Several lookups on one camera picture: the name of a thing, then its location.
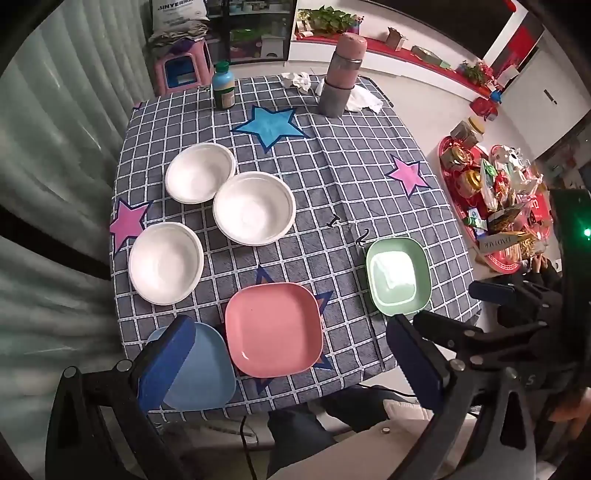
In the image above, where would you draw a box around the green flat box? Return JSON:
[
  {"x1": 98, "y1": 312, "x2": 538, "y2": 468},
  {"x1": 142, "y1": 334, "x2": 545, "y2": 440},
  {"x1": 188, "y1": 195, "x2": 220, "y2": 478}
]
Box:
[{"x1": 411, "y1": 45, "x2": 451, "y2": 70}]

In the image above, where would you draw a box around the pink and grey thermos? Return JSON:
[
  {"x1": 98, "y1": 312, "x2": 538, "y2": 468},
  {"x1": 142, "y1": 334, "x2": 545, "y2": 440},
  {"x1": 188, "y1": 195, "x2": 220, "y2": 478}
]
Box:
[{"x1": 318, "y1": 32, "x2": 368, "y2": 117}]

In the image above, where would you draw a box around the glass jar yellow lid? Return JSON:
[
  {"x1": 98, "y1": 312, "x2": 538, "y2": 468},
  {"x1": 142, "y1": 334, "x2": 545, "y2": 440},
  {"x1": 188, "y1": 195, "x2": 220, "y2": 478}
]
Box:
[{"x1": 450, "y1": 117, "x2": 485, "y2": 148}]

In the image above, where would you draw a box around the small cardboard box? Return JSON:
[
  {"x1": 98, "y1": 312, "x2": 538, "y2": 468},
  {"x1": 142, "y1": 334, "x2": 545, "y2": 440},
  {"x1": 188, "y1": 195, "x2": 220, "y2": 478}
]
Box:
[{"x1": 385, "y1": 27, "x2": 409, "y2": 51}]

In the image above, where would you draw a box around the white bowl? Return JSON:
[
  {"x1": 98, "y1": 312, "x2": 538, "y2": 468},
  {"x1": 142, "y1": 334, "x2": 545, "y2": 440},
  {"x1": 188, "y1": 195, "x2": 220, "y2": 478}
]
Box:
[
  {"x1": 165, "y1": 142, "x2": 238, "y2": 204},
  {"x1": 213, "y1": 171, "x2": 297, "y2": 246},
  {"x1": 129, "y1": 222, "x2": 205, "y2": 306}
]

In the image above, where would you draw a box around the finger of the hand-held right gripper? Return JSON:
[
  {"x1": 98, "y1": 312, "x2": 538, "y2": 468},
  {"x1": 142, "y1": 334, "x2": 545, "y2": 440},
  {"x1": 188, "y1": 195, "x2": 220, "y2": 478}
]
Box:
[
  {"x1": 468, "y1": 280, "x2": 563, "y2": 326},
  {"x1": 413, "y1": 311, "x2": 561, "y2": 367}
]

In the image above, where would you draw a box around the person's leg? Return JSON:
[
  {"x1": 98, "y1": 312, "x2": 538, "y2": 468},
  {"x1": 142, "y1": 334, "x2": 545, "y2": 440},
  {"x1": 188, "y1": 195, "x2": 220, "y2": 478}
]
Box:
[
  {"x1": 267, "y1": 406, "x2": 340, "y2": 480},
  {"x1": 318, "y1": 385, "x2": 402, "y2": 432}
]

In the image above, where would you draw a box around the grey checked star tablecloth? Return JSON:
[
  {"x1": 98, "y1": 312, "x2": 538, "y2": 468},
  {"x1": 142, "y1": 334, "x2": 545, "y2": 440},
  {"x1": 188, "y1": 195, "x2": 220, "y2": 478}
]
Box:
[{"x1": 108, "y1": 74, "x2": 481, "y2": 414}]

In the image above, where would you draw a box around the pile of snack packets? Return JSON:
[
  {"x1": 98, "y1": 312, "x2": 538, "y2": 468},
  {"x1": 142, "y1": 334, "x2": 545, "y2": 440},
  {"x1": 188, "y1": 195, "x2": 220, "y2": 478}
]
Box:
[{"x1": 464, "y1": 145, "x2": 552, "y2": 259}]

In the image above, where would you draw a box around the red flower plant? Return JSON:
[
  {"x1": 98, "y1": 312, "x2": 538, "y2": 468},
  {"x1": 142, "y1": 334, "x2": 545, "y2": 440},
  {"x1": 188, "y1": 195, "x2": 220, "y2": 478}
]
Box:
[{"x1": 459, "y1": 60, "x2": 495, "y2": 86}]

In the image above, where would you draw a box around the white crumpled tissue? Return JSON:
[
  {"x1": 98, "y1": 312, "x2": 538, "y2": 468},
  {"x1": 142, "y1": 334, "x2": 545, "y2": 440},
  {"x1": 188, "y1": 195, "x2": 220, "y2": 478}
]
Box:
[
  {"x1": 344, "y1": 88, "x2": 385, "y2": 114},
  {"x1": 280, "y1": 71, "x2": 324, "y2": 93}
]

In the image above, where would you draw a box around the gold round tin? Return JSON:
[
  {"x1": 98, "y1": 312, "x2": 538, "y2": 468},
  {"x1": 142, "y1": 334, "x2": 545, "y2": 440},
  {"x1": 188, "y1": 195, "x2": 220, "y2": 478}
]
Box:
[{"x1": 459, "y1": 168, "x2": 485, "y2": 195}]

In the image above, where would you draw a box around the person's left leg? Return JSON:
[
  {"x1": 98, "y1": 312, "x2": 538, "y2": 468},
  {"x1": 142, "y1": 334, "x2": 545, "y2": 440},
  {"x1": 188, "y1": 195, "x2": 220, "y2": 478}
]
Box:
[{"x1": 267, "y1": 406, "x2": 340, "y2": 480}]

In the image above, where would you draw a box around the red round tray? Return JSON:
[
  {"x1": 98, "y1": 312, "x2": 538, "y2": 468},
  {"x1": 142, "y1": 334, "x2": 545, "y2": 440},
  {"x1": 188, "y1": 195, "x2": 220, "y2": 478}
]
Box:
[{"x1": 438, "y1": 136, "x2": 555, "y2": 278}]

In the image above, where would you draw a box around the red toy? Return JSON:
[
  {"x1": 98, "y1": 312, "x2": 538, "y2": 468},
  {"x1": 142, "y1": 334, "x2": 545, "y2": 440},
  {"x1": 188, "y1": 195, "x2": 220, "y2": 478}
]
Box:
[{"x1": 471, "y1": 90, "x2": 504, "y2": 121}]

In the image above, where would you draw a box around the green bottle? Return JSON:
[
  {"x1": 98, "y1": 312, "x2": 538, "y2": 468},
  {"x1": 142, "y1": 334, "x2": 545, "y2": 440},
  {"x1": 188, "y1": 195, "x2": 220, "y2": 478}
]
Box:
[{"x1": 211, "y1": 61, "x2": 236, "y2": 110}]

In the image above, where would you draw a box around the folded grey cloth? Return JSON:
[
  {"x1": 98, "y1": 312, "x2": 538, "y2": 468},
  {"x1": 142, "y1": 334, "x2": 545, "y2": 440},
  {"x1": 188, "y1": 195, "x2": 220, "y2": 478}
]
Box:
[{"x1": 148, "y1": 23, "x2": 211, "y2": 49}]

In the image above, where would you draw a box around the person's right hand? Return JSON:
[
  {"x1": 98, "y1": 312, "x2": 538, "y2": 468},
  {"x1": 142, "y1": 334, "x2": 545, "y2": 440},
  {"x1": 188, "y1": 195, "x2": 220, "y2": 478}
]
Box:
[{"x1": 549, "y1": 388, "x2": 591, "y2": 425}]

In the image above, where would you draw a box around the green square plate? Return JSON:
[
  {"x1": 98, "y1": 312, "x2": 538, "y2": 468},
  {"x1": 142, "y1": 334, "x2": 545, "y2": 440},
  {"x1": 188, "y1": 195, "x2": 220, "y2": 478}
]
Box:
[{"x1": 366, "y1": 237, "x2": 432, "y2": 316}]

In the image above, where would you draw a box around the pink square plate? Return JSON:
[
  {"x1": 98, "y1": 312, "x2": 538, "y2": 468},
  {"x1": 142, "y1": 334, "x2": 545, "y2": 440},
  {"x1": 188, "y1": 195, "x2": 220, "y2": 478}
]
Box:
[{"x1": 224, "y1": 282, "x2": 324, "y2": 378}]

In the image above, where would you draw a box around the red shelf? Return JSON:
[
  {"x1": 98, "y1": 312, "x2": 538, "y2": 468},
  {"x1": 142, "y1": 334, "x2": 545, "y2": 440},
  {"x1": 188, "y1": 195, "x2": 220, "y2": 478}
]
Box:
[{"x1": 295, "y1": 32, "x2": 492, "y2": 97}]

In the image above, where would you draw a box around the grey printed sack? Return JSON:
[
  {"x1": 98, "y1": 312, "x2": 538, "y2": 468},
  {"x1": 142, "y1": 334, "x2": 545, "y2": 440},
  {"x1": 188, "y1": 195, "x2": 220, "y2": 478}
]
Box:
[{"x1": 150, "y1": 0, "x2": 211, "y2": 33}]

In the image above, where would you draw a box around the black cable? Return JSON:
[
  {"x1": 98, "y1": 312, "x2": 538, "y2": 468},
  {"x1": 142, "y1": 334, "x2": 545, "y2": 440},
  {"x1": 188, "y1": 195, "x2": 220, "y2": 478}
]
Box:
[{"x1": 237, "y1": 415, "x2": 259, "y2": 480}]

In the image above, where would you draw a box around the green potted plant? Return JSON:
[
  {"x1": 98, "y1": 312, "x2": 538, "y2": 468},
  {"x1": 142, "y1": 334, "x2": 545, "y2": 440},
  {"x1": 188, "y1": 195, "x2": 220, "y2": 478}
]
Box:
[{"x1": 295, "y1": 6, "x2": 361, "y2": 38}]

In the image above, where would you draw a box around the blue square plate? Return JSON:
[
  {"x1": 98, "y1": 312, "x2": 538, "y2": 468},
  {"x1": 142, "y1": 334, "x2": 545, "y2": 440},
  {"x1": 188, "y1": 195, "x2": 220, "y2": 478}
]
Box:
[{"x1": 145, "y1": 322, "x2": 237, "y2": 411}]

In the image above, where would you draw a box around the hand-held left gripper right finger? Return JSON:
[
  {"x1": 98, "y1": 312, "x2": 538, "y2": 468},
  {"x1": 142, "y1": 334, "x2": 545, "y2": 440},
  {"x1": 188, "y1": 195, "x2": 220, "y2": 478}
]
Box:
[{"x1": 386, "y1": 314, "x2": 537, "y2": 480}]

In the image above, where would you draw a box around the pale green curtain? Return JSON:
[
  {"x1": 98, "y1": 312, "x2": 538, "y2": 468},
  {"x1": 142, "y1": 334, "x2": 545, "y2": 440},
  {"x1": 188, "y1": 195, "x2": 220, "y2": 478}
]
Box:
[{"x1": 0, "y1": 0, "x2": 158, "y2": 370}]

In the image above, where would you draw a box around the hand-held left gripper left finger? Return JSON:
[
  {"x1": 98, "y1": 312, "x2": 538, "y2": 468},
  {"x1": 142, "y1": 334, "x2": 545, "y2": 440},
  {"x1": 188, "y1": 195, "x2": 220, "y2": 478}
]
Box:
[{"x1": 46, "y1": 316, "x2": 198, "y2": 480}]

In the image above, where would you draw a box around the pink plastic stool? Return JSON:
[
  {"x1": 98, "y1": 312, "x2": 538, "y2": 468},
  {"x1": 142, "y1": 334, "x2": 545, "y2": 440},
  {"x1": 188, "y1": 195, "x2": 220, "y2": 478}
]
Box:
[{"x1": 154, "y1": 39, "x2": 215, "y2": 97}]

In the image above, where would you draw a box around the person's right leg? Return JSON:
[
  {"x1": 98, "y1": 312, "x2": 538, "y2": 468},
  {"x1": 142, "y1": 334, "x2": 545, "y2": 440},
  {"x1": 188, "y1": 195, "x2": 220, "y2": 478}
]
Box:
[{"x1": 318, "y1": 385, "x2": 402, "y2": 432}]

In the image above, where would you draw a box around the glass door cabinet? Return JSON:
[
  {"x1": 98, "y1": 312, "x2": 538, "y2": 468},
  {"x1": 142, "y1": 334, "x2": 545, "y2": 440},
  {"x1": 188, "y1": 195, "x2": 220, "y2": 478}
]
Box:
[{"x1": 203, "y1": 0, "x2": 296, "y2": 65}]

